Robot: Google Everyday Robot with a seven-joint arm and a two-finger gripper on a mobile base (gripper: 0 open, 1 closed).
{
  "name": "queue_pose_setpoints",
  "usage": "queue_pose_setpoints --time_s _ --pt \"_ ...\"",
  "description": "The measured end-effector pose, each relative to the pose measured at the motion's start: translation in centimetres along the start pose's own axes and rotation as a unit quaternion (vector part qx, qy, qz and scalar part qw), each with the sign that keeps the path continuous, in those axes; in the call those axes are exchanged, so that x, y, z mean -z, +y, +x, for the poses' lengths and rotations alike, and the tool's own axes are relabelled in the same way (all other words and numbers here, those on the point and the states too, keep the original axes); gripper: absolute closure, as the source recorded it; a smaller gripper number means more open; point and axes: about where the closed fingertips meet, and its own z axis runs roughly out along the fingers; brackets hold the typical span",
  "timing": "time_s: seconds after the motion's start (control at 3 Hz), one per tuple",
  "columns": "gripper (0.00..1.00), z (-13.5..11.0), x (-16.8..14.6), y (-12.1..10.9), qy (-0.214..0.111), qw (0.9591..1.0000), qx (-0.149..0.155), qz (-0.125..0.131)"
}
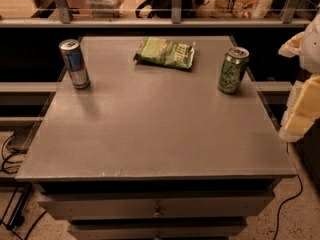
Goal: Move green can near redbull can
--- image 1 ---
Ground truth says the black bag background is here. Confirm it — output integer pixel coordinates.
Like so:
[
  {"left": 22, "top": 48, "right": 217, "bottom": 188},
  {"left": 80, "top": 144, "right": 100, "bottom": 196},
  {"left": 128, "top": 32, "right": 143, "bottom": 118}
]
[{"left": 135, "top": 0, "right": 211, "bottom": 18}]

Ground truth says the round drawer knob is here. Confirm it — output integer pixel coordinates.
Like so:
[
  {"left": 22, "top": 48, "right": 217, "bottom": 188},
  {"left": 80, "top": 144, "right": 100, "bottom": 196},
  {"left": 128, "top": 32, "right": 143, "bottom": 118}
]
[{"left": 153, "top": 206, "right": 163, "bottom": 218}]

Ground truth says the printed snack bag background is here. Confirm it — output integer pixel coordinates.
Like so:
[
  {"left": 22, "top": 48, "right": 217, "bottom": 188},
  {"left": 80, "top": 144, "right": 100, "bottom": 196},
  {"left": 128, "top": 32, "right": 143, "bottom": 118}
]
[{"left": 210, "top": 0, "right": 273, "bottom": 19}]

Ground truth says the metal shelf rail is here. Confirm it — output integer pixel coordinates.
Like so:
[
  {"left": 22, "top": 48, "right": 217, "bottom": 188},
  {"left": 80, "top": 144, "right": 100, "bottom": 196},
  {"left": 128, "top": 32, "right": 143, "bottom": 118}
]
[{"left": 0, "top": 0, "right": 319, "bottom": 28}]

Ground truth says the black cables left floor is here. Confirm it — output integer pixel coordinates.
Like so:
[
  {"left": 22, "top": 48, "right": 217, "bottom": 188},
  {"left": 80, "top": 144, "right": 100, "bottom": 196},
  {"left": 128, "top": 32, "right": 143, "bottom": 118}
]
[{"left": 0, "top": 123, "right": 48, "bottom": 240}]

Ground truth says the green chip bag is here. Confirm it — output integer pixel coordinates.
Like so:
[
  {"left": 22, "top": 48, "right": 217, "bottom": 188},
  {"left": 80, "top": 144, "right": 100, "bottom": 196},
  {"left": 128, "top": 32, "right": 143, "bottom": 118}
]
[{"left": 134, "top": 37, "right": 195, "bottom": 70}]

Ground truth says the grey drawer cabinet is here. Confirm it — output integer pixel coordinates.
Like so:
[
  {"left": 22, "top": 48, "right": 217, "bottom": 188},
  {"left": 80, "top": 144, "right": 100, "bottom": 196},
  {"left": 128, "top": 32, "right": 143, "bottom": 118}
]
[{"left": 17, "top": 36, "right": 296, "bottom": 240}]

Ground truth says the blue silver redbull can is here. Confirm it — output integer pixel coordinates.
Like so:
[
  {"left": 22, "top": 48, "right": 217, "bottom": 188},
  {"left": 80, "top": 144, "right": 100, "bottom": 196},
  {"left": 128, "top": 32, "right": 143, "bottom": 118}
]
[{"left": 59, "top": 39, "right": 90, "bottom": 89}]

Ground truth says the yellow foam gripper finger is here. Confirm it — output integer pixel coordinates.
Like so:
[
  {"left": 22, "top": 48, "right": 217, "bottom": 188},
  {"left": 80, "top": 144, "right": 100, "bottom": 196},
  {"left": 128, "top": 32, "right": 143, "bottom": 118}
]
[
  {"left": 278, "top": 32, "right": 304, "bottom": 58},
  {"left": 279, "top": 74, "right": 320, "bottom": 143}
]

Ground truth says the black floor cable right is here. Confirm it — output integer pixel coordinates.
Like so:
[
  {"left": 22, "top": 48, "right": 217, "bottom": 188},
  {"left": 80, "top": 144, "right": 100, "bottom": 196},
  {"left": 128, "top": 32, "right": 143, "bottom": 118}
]
[{"left": 272, "top": 142, "right": 304, "bottom": 240}]

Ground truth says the green soda can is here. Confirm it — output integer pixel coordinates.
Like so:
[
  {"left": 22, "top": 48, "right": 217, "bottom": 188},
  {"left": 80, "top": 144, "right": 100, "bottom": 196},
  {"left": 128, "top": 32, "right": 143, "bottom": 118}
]
[{"left": 218, "top": 47, "right": 249, "bottom": 94}]

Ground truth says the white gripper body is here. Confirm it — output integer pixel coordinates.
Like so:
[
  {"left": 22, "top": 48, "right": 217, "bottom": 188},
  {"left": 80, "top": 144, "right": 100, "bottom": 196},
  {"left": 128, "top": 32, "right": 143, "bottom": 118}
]
[{"left": 299, "top": 14, "right": 320, "bottom": 74}]

